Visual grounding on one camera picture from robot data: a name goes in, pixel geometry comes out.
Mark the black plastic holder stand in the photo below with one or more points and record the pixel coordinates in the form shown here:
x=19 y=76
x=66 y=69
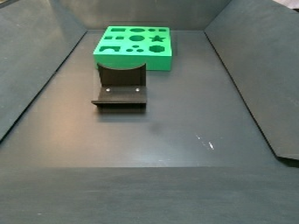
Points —
x=122 y=86

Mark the green shape sorter block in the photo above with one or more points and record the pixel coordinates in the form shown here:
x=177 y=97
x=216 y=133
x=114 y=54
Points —
x=130 y=46

